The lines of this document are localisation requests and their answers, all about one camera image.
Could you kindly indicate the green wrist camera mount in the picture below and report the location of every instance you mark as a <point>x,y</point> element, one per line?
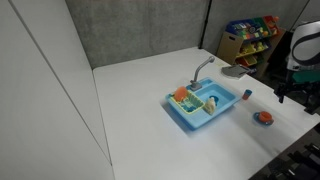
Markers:
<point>306,77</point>

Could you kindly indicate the blue toy saucer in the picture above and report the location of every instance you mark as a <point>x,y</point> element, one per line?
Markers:
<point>256,118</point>

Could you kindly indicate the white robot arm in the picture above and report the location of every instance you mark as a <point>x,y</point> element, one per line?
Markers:
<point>306,36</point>

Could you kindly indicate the orange toy plate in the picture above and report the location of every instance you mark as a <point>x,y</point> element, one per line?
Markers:
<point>180,94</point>

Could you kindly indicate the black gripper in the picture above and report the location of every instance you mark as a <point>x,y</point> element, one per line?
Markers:
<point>300,89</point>

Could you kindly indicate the grey metal mounting plate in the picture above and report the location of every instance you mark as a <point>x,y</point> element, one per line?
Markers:
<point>235,71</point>

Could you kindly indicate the small blue orange cup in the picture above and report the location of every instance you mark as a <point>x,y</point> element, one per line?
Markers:
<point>246,95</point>

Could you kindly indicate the blue toy sink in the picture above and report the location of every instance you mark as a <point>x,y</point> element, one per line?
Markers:
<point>200,120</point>

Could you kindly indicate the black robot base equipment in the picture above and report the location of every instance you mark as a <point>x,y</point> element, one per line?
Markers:
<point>296,160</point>

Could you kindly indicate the black tripod pole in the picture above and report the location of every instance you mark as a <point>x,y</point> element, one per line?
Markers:
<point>205,25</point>

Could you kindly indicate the orange toy cup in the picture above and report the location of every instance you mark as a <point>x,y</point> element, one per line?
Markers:
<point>265,116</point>

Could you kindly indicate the yellow dish rack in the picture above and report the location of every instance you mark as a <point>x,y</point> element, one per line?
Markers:
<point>197,100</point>

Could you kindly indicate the grey toy faucet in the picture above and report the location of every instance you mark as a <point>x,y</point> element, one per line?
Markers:
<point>199,71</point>

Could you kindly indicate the wooden toy shelf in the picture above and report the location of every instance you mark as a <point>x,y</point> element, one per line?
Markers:
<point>230,46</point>

